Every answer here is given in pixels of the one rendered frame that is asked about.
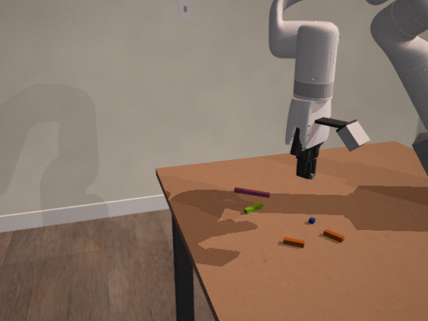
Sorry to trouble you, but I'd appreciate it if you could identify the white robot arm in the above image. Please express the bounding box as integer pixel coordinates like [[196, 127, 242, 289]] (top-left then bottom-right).
[[269, 0, 428, 152]]

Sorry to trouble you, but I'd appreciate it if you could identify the orange rod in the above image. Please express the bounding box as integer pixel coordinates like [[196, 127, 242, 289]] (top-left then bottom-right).
[[283, 237, 305, 248], [323, 229, 345, 243]]

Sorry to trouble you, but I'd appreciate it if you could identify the dark pink rod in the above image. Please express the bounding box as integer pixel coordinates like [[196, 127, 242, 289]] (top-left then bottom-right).
[[234, 187, 270, 198]]

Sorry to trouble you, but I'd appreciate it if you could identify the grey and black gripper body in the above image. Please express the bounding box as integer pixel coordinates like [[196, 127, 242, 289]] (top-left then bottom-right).
[[285, 94, 332, 149]]

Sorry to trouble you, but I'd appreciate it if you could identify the lime green rod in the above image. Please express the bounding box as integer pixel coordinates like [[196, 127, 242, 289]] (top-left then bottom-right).
[[244, 203, 263, 214]]

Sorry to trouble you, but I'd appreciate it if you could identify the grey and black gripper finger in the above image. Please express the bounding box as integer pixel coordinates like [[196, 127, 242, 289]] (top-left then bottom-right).
[[290, 127, 312, 179], [310, 142, 324, 174]]

